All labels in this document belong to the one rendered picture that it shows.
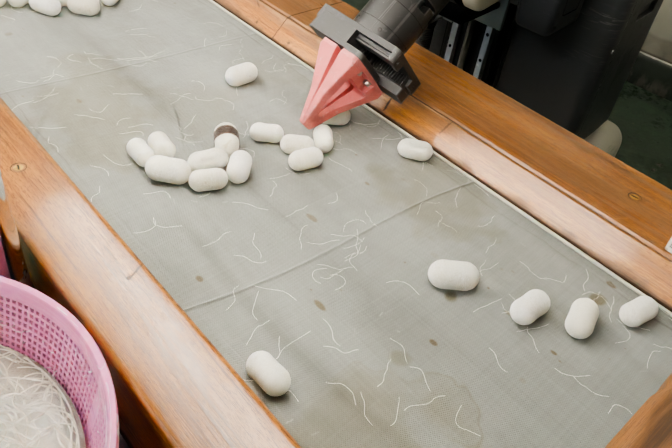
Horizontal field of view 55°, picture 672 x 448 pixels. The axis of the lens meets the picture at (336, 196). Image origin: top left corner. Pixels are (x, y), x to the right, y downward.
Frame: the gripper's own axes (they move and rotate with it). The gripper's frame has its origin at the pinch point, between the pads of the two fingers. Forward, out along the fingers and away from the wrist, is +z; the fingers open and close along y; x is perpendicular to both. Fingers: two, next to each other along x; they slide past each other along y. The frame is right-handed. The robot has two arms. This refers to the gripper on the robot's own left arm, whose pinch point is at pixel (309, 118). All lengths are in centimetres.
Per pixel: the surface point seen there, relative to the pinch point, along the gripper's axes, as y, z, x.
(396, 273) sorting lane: 17.5, 5.4, -2.1
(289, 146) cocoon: 1.5, 3.2, -1.7
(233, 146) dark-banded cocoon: -0.8, 6.4, -4.8
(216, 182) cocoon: 2.3, 9.4, -7.1
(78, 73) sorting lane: -20.9, 11.3, -6.8
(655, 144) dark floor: -14, -75, 166
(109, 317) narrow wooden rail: 11.0, 18.7, -16.9
